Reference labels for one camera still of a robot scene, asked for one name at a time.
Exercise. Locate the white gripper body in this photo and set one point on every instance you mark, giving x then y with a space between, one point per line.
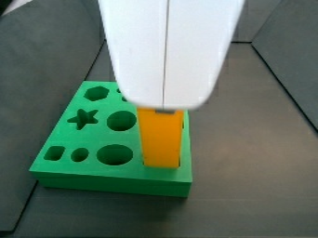
167 46

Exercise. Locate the yellow rectangle block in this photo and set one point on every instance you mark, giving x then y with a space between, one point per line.
160 134

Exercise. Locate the green shape sorter box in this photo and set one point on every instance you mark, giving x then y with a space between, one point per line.
92 152

